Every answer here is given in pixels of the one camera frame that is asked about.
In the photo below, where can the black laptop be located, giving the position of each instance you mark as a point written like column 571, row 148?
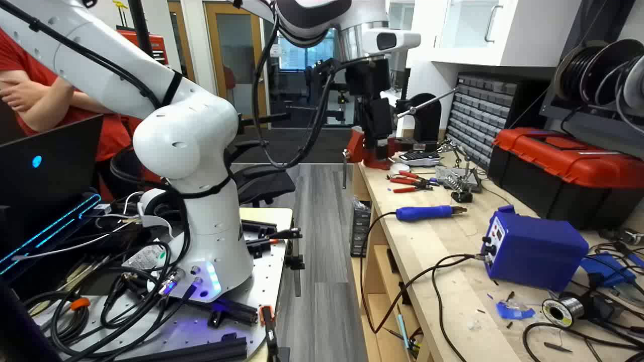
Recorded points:
column 47, row 173

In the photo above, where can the person's left forearm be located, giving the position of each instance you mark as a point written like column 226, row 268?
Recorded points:
column 61, row 111

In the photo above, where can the black vertical pole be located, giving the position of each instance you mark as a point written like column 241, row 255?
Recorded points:
column 141, row 27

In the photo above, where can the red tool chest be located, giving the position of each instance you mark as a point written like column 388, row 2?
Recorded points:
column 155, row 48

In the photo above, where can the black fume extractor hood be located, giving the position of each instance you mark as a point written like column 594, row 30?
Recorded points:
column 426, row 122

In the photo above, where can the black spool rack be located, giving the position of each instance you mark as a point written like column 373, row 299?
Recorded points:
column 590, row 131

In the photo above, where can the red bench vise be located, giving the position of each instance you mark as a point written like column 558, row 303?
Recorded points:
column 356, row 144

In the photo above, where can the black box with blue trim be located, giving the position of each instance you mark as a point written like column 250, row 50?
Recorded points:
column 47, row 232

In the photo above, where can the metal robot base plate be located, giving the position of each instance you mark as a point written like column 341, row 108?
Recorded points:
column 269, row 282

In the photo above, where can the black power strip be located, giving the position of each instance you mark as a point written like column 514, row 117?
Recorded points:
column 361, row 232

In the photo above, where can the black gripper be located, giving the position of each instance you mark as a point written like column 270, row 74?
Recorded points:
column 376, row 116

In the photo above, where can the blue soldering station box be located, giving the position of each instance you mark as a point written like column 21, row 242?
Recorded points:
column 536, row 253

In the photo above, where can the white wall cabinet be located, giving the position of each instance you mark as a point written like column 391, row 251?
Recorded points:
column 531, row 33

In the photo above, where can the black office chair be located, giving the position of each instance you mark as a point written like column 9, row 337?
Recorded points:
column 264, row 183

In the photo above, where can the person in red shirt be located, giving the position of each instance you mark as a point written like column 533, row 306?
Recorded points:
column 112, row 138

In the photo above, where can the large grey parts drawer cabinet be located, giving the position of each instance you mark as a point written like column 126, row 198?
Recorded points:
column 480, row 113

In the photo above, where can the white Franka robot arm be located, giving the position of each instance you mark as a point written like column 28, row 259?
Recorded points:
column 195, row 133

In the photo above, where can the person's right forearm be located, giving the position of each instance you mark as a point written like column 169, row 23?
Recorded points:
column 21, row 93

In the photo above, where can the blue tape scrap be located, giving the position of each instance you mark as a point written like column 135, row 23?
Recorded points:
column 514, row 312

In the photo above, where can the red and black toolbox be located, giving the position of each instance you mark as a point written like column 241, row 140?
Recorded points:
column 571, row 167

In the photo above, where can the black clamp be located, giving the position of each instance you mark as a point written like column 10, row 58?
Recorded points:
column 269, row 237

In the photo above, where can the metal helping hand clips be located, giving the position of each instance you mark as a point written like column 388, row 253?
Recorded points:
column 460, row 173

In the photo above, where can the wooden door frame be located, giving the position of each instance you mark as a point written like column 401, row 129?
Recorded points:
column 213, row 62

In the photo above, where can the blue soldering iron holder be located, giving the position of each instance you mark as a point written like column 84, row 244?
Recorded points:
column 604, row 268

